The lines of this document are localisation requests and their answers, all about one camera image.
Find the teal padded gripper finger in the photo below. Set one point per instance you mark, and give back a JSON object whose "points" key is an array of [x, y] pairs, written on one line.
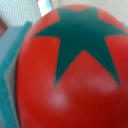
{"points": [[10, 44]]}

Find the red toy tomato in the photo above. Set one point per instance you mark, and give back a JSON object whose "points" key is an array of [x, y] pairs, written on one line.
{"points": [[72, 71]]}

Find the beige woven placemat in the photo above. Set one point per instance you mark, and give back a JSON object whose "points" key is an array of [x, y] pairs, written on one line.
{"points": [[17, 12]]}

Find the knife with wooden handle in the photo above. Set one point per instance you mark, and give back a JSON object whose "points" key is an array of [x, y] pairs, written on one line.
{"points": [[45, 6]]}

